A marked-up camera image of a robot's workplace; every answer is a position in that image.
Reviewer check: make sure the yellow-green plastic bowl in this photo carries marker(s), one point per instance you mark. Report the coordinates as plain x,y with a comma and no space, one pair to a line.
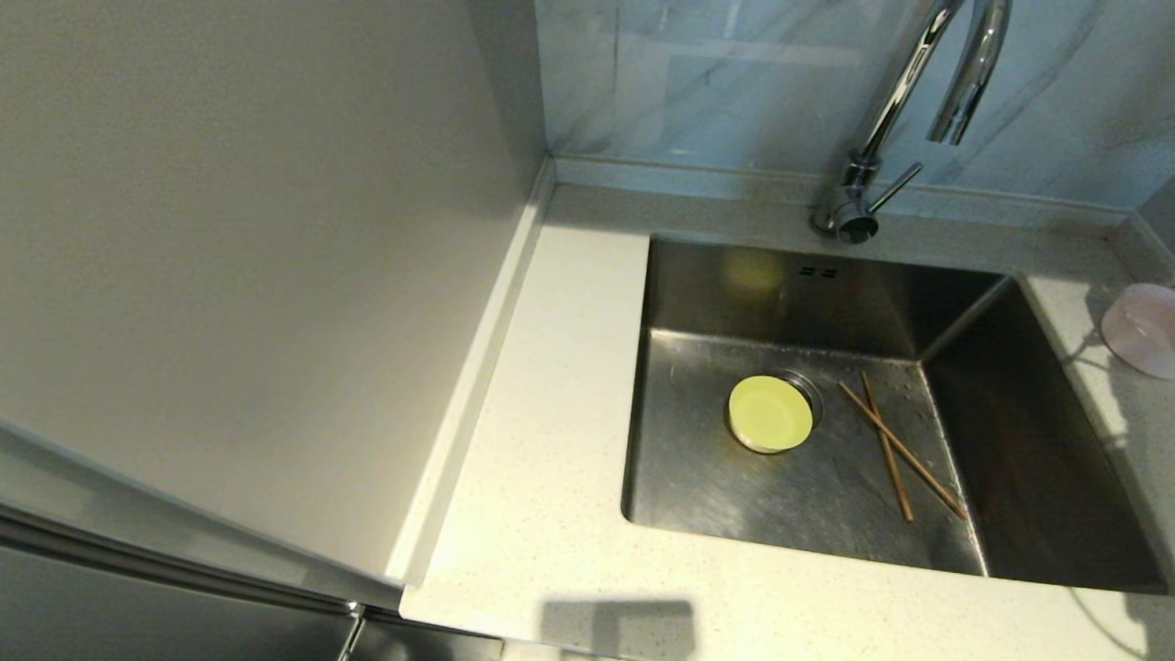
769,415

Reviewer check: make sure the brown wooden chopstick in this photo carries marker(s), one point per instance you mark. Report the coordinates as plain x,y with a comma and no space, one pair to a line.
889,450
904,452

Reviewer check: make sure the chrome gooseneck kitchen faucet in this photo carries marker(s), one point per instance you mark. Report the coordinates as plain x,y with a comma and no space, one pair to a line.
895,92

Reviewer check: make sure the pink plastic bowl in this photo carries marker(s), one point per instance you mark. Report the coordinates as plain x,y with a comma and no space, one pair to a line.
1143,330

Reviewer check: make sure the stainless steel sink basin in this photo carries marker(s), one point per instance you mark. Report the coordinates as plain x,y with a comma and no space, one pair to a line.
698,496

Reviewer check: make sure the white countertop upstand strip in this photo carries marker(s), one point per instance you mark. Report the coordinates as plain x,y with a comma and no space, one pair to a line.
477,367

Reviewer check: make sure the round metal drain strainer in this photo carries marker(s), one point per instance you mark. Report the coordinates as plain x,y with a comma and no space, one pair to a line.
811,390

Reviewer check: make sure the beige tall cabinet side panel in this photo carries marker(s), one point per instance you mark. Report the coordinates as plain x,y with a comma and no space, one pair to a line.
229,275

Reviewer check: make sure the silver cabinet trim strip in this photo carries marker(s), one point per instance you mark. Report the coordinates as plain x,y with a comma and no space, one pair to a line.
184,560

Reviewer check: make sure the grey tall cabinet door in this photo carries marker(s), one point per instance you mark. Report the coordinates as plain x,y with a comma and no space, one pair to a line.
92,487

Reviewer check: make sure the glossy grey lower cabinet door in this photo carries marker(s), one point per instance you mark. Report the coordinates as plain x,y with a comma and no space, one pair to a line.
138,615

